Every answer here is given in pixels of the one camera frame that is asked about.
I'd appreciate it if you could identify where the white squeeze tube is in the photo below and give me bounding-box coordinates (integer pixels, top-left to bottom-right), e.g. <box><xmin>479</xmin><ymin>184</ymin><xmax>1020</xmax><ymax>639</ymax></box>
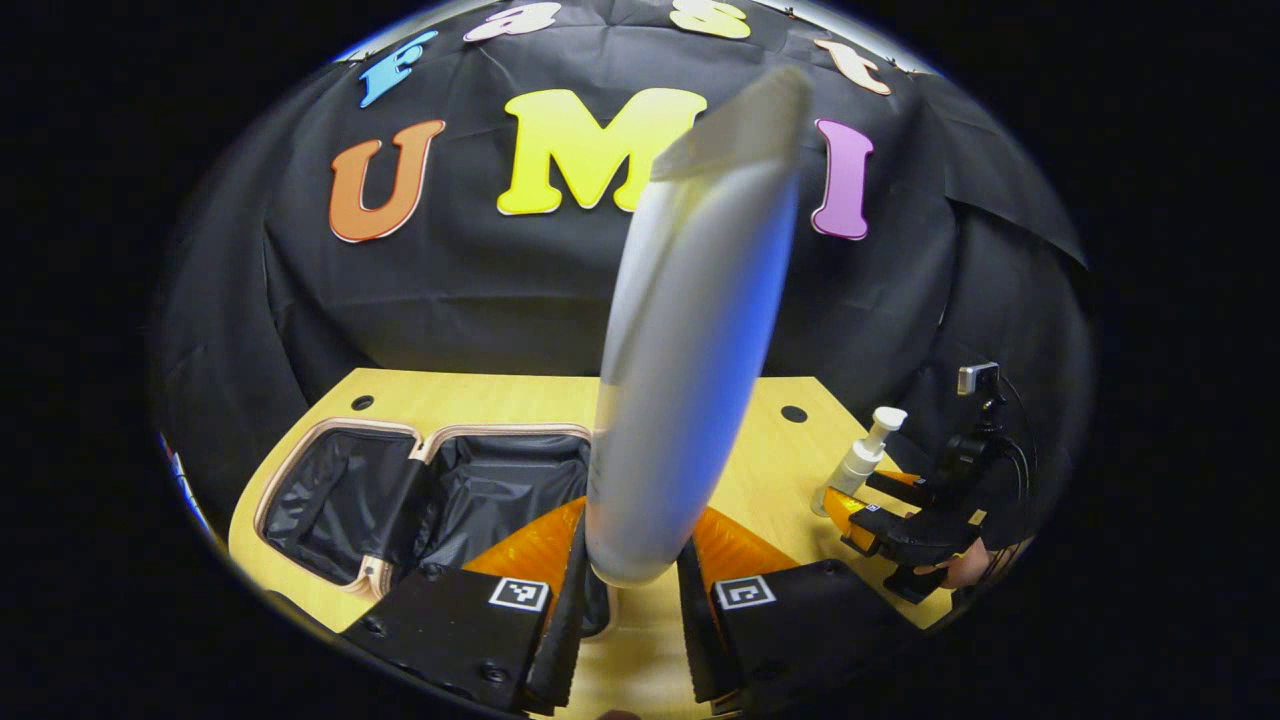
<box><xmin>584</xmin><ymin>65</ymin><xmax>814</xmax><ymax>591</ymax></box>

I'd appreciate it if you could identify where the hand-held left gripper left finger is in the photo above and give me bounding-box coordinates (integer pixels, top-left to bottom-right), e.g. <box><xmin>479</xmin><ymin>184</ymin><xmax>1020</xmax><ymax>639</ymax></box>
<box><xmin>340</xmin><ymin>497</ymin><xmax>593</xmax><ymax>717</ymax></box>

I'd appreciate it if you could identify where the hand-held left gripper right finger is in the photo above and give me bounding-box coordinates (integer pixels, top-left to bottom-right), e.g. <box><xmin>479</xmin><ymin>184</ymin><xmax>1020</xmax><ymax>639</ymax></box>
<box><xmin>678</xmin><ymin>507</ymin><xmax>923</xmax><ymax>715</ymax></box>

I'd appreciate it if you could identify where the black backdrop cloth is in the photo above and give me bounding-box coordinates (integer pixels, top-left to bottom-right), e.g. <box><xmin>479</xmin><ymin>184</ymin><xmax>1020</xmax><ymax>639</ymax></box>
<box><xmin>155</xmin><ymin>0</ymin><xmax>1091</xmax><ymax>561</ymax></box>

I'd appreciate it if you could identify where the white pump bottle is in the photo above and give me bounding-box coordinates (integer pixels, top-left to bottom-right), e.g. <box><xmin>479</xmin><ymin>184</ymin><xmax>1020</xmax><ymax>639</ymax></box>
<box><xmin>812</xmin><ymin>406</ymin><xmax>909</xmax><ymax>519</ymax></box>

